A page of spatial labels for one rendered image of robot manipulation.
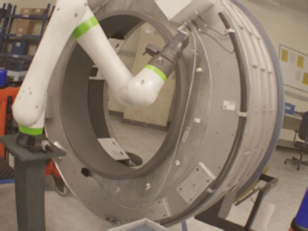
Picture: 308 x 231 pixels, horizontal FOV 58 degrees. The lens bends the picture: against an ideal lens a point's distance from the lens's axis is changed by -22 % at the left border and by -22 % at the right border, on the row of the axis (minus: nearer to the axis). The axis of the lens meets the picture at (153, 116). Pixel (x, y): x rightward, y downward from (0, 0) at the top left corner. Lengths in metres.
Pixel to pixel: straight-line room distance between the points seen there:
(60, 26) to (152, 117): 5.31
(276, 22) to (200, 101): 6.20
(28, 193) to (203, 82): 0.88
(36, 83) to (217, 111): 0.69
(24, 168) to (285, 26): 6.82
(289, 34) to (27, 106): 6.87
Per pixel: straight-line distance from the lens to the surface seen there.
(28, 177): 1.38
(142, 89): 1.17
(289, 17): 7.62
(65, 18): 1.10
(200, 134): 1.34
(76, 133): 1.88
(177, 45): 1.26
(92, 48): 1.27
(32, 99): 1.13
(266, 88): 1.46
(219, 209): 1.54
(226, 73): 1.28
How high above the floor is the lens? 1.37
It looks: 10 degrees down
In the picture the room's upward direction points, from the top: 11 degrees clockwise
